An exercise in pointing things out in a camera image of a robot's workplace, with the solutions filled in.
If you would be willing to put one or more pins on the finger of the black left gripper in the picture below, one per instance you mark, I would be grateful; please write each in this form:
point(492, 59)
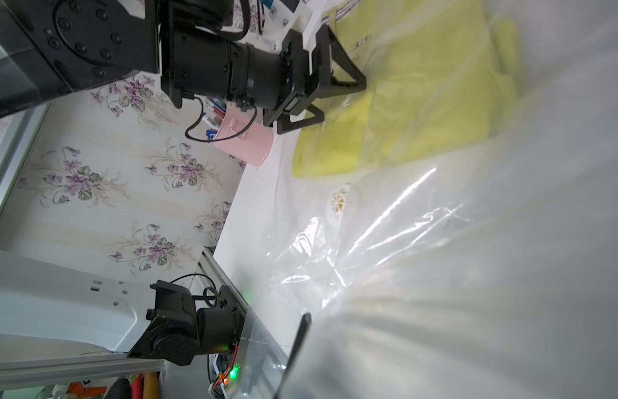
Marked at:
point(329, 51)
point(314, 116)

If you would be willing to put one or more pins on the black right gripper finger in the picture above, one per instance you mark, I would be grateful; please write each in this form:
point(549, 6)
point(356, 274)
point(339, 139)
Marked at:
point(302, 331)

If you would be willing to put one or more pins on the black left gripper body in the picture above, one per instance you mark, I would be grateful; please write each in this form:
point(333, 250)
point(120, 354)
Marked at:
point(296, 90)

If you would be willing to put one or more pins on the yellow garment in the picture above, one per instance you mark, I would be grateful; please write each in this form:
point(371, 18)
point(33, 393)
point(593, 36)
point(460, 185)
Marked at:
point(441, 75)

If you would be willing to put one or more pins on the clear plastic vacuum bag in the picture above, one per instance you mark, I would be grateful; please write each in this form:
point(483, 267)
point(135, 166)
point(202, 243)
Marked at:
point(490, 271)

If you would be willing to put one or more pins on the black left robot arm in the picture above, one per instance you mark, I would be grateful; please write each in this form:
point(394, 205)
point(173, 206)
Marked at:
point(51, 49)

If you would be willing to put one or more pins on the pink pen cup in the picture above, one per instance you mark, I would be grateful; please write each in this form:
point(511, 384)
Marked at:
point(233, 132)

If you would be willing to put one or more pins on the aluminium mounting rail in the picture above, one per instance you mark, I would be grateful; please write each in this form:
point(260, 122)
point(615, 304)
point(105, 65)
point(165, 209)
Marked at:
point(19, 375)

